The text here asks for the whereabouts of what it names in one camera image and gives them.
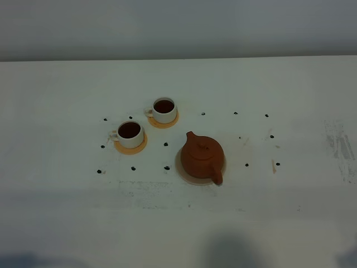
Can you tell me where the brown clay teapot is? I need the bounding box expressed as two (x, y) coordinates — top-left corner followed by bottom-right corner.
(180, 131), (225, 185)

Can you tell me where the beige round teapot coaster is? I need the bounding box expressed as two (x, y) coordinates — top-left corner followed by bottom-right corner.
(175, 147), (226, 186)

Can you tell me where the white teacup far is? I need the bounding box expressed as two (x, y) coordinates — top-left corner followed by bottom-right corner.
(144, 97), (177, 124)

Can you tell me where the white teacup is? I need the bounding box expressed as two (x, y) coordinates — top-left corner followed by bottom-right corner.
(144, 97), (177, 124)
(108, 121), (144, 149)

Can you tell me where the orange coaster far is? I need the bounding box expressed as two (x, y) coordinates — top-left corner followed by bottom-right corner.
(147, 112), (179, 129)

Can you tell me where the orange coaster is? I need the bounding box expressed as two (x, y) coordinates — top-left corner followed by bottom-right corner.
(147, 112), (179, 129)
(113, 133), (148, 155)

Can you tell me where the white teacup near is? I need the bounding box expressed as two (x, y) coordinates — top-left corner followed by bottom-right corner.
(108, 121), (144, 149)

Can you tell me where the orange coaster near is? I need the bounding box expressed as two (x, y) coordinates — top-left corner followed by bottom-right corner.
(113, 133), (148, 155)

